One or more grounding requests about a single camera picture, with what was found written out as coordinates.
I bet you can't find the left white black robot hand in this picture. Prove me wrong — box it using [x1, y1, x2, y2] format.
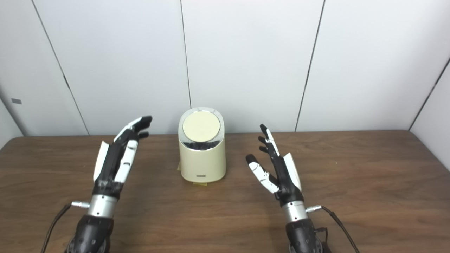
[93, 116, 153, 200]

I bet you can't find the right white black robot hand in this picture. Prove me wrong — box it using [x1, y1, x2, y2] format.
[245, 124, 305, 207]

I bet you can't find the cream round bin lid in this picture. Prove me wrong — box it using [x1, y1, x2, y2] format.
[182, 111, 221, 142]

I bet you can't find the cream-colored bin body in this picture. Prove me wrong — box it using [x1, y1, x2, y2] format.
[178, 107, 227, 183]

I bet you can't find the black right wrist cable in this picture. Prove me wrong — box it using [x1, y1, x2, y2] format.
[306, 205, 361, 253]

